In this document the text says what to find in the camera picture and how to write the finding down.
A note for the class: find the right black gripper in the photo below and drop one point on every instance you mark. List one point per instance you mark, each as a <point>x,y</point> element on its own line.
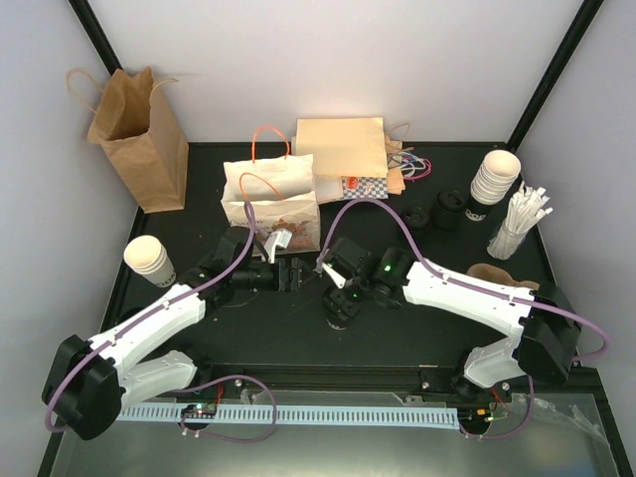
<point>345,309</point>

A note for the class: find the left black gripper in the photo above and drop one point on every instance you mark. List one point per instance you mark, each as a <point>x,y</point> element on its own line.
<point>290,283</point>

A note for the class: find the white printed paper bag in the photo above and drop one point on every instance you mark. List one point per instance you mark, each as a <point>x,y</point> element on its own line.
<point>281,191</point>

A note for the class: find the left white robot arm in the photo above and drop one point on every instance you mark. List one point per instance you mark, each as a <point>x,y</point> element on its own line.
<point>92,381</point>

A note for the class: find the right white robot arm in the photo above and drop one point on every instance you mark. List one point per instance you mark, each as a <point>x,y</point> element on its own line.
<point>536,342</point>

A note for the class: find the flat white paper bag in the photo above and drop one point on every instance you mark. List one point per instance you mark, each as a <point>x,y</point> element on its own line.
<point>328,189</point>

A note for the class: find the black lid stack left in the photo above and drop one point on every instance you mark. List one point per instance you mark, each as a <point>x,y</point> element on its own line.
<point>416,219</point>

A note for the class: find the black lid stack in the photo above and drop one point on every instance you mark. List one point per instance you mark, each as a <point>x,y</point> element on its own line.
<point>447,210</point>
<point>416,219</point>

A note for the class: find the blue checkered paper bag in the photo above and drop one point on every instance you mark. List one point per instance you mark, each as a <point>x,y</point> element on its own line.
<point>364,187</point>

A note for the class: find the flat tan paper bag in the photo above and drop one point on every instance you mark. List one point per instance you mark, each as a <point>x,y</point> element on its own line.
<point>344,147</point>

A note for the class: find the black lid stack right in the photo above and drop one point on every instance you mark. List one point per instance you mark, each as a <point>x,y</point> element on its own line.
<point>447,210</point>

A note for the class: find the stack of pulp carriers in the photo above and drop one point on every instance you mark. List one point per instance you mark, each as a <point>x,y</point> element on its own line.
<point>494,274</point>

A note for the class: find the left paper cup stack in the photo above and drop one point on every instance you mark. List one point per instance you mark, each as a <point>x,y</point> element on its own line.
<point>148,257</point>

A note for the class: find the paper cup stack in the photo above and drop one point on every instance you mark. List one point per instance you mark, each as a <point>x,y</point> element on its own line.
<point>497,173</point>
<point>148,257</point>

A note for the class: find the left circuit board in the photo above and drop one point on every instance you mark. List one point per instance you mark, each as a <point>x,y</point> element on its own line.
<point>199,410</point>

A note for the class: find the circuit board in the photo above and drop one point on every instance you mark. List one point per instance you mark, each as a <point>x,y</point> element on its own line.
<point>481,414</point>
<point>199,410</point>

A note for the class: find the right circuit board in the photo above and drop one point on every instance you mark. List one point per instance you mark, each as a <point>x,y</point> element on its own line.
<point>481,414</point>

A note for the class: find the right paper cup stack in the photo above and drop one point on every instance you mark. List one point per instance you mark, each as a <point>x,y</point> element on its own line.
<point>497,173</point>

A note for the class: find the cup of wrapped straws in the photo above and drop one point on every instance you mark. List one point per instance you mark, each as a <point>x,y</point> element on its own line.
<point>525,209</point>

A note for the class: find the standing brown paper bag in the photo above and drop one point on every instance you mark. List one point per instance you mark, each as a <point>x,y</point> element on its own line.
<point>135,125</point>

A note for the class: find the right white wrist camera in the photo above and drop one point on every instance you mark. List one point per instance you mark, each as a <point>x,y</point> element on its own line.
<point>325,268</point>

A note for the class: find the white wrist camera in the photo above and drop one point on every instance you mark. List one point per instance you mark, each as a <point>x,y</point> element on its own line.
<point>325,268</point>
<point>278,239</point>

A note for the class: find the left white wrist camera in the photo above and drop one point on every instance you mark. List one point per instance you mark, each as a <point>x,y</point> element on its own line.
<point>278,239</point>

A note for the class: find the black front rail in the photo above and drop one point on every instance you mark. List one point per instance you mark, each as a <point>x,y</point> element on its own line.
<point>419,379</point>

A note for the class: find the light blue cable duct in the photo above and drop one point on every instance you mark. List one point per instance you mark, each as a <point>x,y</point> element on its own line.
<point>324,415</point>

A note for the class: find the flat brown handled bag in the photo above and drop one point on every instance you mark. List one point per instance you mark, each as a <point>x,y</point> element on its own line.
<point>403,165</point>

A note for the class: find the left black frame post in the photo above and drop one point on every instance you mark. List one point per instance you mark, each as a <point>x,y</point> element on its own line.
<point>96,35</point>

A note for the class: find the black frame post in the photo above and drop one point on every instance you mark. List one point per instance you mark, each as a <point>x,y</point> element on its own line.
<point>574,34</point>
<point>96,35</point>

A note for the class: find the right black frame post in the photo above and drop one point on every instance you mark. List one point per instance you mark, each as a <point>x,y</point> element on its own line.
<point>574,34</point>

